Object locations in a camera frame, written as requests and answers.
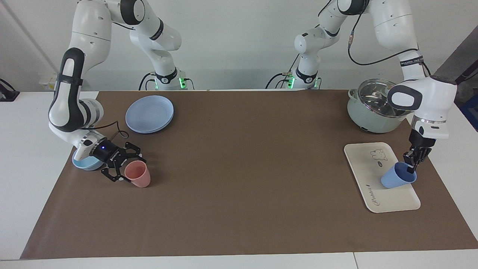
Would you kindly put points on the cream tray with rabbit print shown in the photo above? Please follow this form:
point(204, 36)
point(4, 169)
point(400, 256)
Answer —
point(368, 175)

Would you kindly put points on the blue box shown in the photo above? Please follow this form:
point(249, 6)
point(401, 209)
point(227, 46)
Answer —
point(471, 112)

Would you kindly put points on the pale green cooking pot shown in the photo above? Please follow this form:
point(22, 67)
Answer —
point(368, 121)

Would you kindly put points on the pink plastic cup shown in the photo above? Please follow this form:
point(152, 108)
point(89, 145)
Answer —
point(139, 175)

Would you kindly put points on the blue plastic cup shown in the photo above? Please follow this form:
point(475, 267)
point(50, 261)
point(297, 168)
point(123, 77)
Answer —
point(396, 179)

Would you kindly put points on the blue plastic plate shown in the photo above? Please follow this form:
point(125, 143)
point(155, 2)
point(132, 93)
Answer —
point(149, 114)

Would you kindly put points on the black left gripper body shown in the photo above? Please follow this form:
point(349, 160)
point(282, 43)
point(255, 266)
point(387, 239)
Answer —
point(420, 141)

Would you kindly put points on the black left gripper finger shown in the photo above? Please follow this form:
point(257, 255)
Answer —
point(422, 155)
point(410, 157)

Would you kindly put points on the brown table mat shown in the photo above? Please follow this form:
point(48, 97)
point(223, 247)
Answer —
point(239, 179)

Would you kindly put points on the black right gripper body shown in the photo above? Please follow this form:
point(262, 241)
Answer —
point(108, 151)

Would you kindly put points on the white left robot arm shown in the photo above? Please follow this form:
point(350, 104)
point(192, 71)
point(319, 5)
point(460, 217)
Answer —
point(433, 101)

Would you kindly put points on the white wall socket box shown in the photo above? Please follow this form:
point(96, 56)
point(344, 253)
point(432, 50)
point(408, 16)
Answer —
point(47, 83)

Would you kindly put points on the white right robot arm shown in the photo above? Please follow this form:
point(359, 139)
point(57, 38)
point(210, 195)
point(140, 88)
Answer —
point(89, 26)

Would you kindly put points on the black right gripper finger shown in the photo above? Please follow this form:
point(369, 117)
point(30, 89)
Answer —
point(112, 173)
point(134, 150)

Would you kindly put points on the light blue bowl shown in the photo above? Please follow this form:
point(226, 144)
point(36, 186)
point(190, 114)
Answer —
point(84, 164)

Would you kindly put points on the black table clamp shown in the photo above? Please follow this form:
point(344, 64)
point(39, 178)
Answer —
point(8, 94)

